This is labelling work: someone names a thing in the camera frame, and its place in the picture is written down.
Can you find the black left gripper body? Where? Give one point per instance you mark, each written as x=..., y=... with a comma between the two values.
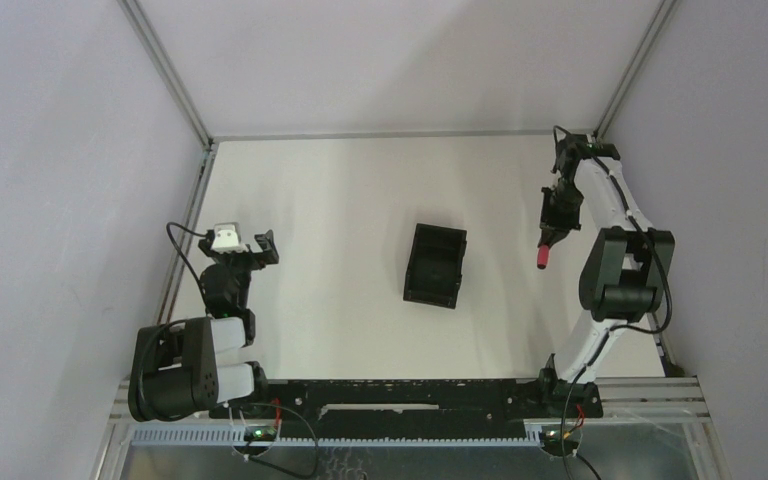
x=251, y=257

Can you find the black plastic bin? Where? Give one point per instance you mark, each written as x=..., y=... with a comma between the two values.
x=434, y=271

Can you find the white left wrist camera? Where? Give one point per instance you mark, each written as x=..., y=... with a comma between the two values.
x=227, y=239

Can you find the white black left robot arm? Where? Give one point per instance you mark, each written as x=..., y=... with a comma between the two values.
x=181, y=368

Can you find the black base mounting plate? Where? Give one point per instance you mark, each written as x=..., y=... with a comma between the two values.
x=471, y=409

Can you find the red handled screwdriver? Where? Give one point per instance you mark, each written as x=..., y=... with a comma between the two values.
x=543, y=255

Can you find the aluminium frame rail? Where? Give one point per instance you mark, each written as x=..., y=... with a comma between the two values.
x=643, y=50
x=187, y=149
x=381, y=135

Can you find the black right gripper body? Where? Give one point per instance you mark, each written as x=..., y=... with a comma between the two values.
x=561, y=208

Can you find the aluminium frame rail right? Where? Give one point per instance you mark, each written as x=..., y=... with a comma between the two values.
x=643, y=50

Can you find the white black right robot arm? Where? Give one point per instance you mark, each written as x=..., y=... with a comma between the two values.
x=625, y=275

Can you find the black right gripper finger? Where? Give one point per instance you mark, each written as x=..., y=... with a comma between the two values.
x=558, y=235
x=547, y=238

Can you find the aluminium frame rail left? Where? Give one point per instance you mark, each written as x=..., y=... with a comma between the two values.
x=187, y=149

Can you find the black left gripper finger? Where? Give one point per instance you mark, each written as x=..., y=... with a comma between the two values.
x=268, y=256
x=265, y=240

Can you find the aluminium frame rail back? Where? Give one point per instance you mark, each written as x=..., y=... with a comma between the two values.
x=381, y=135

